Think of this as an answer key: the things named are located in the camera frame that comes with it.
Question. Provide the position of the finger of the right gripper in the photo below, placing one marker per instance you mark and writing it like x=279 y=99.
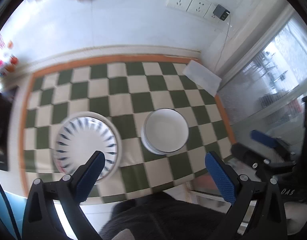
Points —
x=248 y=156
x=266 y=138

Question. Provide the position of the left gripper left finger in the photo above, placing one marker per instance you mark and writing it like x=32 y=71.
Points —
x=86 y=175

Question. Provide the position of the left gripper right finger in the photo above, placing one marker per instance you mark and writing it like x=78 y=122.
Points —
x=223 y=176

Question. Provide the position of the white bowl dark rim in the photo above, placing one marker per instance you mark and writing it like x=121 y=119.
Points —
x=164 y=131

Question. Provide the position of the large white floral plate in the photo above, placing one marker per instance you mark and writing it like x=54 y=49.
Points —
x=116 y=139

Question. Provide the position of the white paper towel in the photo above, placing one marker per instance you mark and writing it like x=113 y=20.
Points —
x=203 y=77

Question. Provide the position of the green checkered table mat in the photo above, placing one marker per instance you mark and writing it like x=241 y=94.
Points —
x=124 y=89

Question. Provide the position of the black gas stove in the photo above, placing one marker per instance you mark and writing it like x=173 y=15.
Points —
x=6 y=104

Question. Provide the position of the black plug adapter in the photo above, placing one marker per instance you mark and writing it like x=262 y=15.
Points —
x=221 y=12

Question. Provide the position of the white wall socket strip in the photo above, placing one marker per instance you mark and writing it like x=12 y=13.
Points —
x=200 y=8

